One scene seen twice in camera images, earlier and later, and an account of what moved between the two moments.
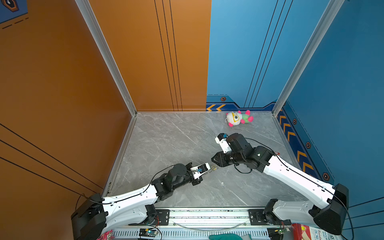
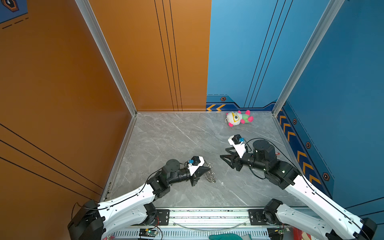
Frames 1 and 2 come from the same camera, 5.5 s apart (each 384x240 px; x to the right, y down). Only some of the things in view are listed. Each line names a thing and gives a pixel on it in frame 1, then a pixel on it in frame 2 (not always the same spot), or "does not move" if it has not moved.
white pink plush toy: (234, 118) does not move
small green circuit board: (148, 232) does not move
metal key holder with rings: (213, 167) → (210, 175)
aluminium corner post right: (334, 7) does not move
